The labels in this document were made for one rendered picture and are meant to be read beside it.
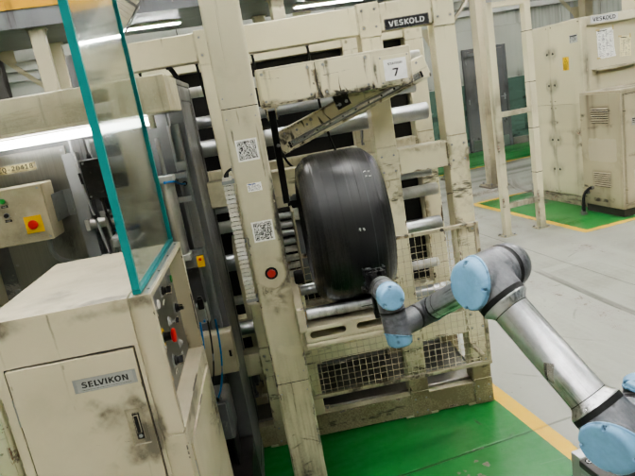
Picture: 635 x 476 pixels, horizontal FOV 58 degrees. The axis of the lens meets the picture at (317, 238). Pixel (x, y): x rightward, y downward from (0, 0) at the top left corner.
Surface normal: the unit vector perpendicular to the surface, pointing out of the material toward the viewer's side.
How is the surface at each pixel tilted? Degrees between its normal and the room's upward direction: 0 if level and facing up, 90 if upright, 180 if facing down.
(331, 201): 60
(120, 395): 90
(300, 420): 90
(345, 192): 54
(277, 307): 90
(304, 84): 90
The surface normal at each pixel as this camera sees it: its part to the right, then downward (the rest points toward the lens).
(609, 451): -0.71, 0.37
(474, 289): -0.85, 0.17
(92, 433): 0.11, 0.22
